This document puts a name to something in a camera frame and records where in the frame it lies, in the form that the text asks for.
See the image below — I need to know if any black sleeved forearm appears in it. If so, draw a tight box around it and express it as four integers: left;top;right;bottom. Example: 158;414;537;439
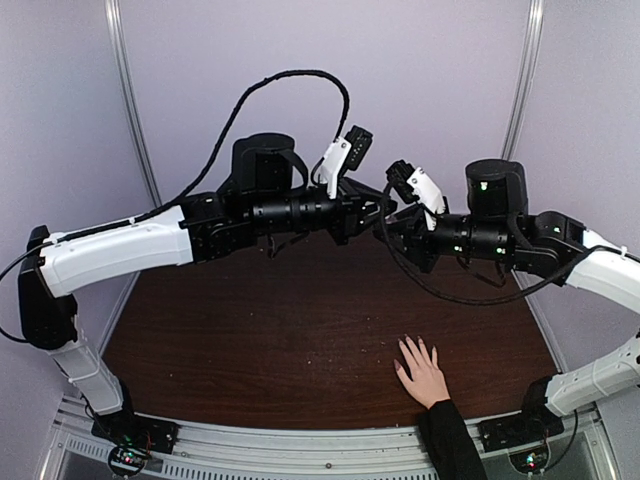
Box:
417;399;488;480

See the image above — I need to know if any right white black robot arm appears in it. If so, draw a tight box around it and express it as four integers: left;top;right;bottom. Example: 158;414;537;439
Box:
377;159;639;312

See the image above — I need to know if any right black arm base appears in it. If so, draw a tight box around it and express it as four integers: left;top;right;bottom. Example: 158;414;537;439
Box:
478;376;564;452

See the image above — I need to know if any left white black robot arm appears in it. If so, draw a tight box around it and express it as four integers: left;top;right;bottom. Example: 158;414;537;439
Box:
18;126;381;444

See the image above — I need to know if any person's bare hand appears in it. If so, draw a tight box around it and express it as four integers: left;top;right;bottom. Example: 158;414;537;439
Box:
394;336;451;409

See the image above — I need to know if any right green circuit board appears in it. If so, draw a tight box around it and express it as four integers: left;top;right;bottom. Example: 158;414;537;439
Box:
509;446;550;476

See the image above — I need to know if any green circuit board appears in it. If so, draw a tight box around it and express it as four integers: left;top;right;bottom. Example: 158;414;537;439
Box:
107;446;152;477
509;446;550;476

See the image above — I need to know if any left green circuit board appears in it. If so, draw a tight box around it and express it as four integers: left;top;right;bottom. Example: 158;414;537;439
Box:
107;446;152;477

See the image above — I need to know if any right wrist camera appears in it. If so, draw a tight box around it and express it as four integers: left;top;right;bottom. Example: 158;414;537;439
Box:
386;160;449;231

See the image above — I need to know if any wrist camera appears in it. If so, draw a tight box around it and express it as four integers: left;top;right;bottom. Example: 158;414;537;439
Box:
310;125;373;200
386;160;449;231

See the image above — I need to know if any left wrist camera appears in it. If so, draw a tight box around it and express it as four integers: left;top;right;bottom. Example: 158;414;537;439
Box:
310;125;373;200

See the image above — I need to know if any left black braided cable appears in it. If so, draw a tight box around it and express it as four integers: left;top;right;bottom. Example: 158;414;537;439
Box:
0;70;351;344

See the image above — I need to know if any black braided cable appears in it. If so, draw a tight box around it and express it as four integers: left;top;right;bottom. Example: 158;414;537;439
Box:
0;70;351;344
380;182;601;305

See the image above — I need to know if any right black braided cable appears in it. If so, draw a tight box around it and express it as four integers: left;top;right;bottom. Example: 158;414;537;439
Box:
380;182;601;305

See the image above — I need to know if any right aluminium corner post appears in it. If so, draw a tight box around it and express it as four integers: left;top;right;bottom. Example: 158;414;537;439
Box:
501;0;545;160

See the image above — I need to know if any aluminium corner post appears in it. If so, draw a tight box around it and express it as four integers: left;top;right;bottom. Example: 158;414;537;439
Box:
501;0;545;160
104;0;162;207

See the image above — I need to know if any aluminium front rail frame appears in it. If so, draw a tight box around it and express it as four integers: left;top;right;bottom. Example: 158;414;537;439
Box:
36;397;621;479

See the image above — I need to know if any left aluminium corner post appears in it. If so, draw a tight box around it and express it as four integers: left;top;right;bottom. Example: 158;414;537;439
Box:
104;0;162;207

